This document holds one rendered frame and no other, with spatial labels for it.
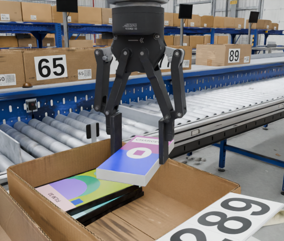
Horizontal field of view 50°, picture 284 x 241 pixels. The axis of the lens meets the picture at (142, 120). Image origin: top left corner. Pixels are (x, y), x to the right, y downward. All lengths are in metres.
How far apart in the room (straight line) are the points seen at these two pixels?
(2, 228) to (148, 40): 0.45
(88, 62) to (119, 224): 1.16
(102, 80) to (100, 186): 0.28
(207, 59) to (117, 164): 2.22
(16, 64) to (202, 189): 1.09
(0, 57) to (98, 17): 5.74
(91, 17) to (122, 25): 6.59
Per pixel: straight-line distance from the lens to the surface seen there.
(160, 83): 0.45
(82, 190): 0.68
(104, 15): 7.21
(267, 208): 0.50
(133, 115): 1.42
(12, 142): 1.01
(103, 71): 0.48
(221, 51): 2.55
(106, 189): 0.67
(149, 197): 0.72
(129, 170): 0.43
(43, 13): 6.53
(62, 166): 0.76
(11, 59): 1.49
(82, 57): 1.64
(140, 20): 0.43
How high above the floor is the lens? 1.11
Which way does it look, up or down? 15 degrees down
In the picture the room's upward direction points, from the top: straight up
